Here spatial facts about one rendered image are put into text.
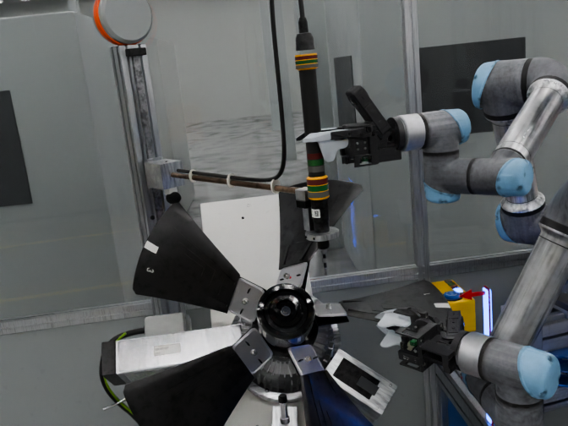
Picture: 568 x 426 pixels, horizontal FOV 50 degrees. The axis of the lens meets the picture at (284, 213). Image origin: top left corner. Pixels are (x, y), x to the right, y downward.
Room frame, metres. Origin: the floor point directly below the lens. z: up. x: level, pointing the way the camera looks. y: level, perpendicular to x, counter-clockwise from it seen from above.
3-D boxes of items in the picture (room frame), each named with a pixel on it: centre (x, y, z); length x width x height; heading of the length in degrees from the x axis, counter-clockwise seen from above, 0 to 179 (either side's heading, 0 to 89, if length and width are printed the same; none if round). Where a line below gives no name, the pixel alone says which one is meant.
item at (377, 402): (1.24, -0.12, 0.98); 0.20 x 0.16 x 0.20; 4
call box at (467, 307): (1.53, -0.41, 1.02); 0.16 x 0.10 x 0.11; 4
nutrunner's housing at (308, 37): (1.21, -0.07, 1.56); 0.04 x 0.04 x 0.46
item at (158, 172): (1.69, 0.32, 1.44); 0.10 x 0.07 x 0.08; 39
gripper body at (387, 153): (1.24, -0.19, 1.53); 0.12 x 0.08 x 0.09; 105
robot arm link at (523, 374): (0.91, -0.36, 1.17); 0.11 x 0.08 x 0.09; 41
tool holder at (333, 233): (1.21, -0.07, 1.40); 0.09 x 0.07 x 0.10; 39
